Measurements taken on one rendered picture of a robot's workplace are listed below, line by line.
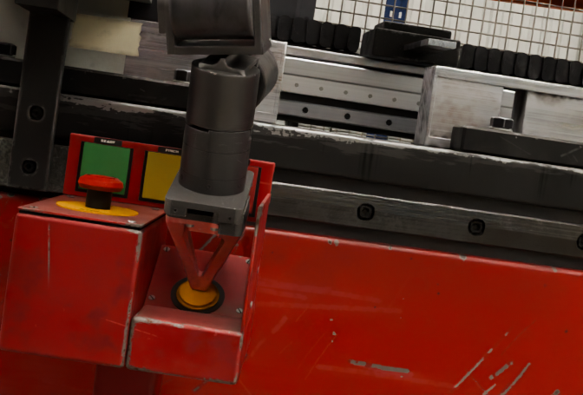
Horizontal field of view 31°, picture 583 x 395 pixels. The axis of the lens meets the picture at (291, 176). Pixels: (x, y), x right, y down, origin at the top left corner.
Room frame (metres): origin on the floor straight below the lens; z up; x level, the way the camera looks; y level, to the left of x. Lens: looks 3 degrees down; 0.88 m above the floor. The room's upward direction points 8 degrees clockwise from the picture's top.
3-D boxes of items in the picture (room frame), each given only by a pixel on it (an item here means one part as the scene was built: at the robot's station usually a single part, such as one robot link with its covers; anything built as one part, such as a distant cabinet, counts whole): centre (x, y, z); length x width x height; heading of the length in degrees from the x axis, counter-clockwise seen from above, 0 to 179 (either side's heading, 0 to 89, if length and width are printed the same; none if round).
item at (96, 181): (0.93, 0.17, 0.79); 0.04 x 0.04 x 0.04
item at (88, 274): (0.93, 0.12, 0.75); 0.20 x 0.16 x 0.18; 89
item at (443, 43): (1.42, -0.14, 1.01); 0.26 x 0.12 x 0.05; 6
